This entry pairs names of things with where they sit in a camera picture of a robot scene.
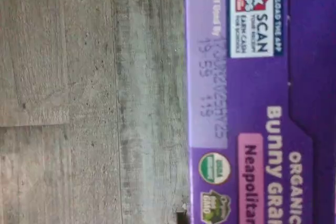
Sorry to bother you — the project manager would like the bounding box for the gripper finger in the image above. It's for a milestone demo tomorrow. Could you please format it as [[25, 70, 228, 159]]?
[[175, 202, 188, 224]]

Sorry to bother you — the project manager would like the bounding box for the purple Annie's box pink patch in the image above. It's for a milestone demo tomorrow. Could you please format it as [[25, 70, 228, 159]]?
[[182, 0, 336, 224]]

